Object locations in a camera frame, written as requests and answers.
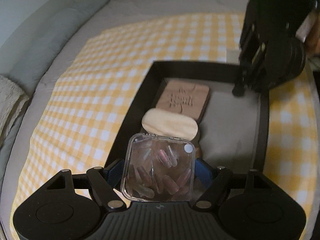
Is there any clear plastic nail case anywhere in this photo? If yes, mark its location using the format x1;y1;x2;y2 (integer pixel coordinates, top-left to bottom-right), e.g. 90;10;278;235
120;133;195;202

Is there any black cardboard box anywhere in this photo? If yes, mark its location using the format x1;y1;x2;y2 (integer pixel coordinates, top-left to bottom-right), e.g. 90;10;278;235
106;61;269;173

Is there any square carved wooden coaster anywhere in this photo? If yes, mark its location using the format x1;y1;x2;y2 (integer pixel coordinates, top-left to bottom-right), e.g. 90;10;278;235
156;80;210;123

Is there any oval light wooden box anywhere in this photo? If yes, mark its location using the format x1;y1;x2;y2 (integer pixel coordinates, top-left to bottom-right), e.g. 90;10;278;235
142;108;199;141

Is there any round cork coaster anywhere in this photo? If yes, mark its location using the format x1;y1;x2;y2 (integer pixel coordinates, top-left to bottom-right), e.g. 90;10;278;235
195;146;202;159

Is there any person right hand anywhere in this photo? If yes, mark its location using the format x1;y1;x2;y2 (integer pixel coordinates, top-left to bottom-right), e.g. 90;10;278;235
296;11;320;56

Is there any yellow white checkered cloth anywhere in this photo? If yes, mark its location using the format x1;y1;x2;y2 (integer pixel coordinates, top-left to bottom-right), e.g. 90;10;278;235
10;12;320;238

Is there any beige quilted blanket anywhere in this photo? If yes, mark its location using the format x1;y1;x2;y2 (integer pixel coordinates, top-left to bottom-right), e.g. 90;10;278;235
0;75;29;145

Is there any grey duvet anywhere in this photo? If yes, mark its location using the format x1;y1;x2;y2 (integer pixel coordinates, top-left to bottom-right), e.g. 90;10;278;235
1;0;86;94

